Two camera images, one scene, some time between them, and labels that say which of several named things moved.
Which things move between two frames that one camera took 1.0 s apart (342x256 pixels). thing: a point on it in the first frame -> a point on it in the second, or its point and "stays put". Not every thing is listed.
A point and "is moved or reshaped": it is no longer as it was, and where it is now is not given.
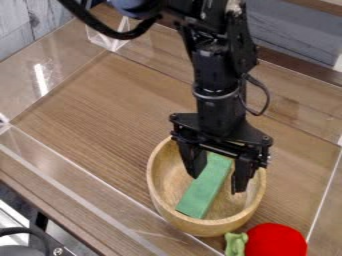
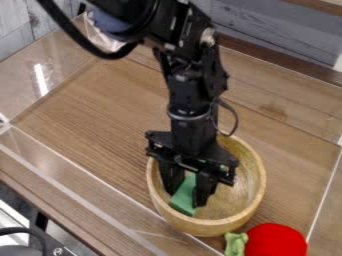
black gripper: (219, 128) -> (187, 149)
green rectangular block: (206, 185) is moved or reshaped
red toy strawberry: (274, 239) stays put
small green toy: (235, 242) stays put
